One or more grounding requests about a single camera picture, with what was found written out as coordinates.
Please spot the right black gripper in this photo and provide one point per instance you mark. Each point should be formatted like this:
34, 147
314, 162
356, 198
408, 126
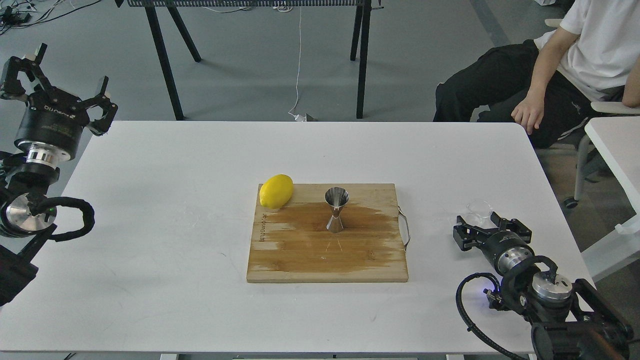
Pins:
504, 247

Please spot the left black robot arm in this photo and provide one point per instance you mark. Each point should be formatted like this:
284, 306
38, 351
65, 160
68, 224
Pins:
27, 211

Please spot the seated person white shirt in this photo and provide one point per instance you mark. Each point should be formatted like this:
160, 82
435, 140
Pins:
590, 56

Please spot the beige chair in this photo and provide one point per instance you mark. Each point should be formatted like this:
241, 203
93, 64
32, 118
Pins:
581, 141

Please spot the clear glass measuring cup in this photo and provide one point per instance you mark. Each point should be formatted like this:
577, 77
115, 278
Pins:
479, 212

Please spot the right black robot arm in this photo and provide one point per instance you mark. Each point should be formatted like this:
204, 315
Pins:
569, 319

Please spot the yellow lemon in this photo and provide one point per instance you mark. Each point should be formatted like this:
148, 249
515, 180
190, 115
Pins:
276, 191

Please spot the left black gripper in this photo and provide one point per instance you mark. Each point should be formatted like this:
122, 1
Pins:
44, 123

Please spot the black metal frame table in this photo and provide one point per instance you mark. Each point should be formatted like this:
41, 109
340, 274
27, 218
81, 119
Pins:
218, 58

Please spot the wooden cutting board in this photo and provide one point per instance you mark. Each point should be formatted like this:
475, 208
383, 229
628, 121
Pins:
292, 244

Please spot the person's bare hand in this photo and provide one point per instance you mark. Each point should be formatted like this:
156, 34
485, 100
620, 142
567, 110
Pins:
529, 113

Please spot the steel double jigger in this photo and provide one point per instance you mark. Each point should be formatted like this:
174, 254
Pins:
337, 198

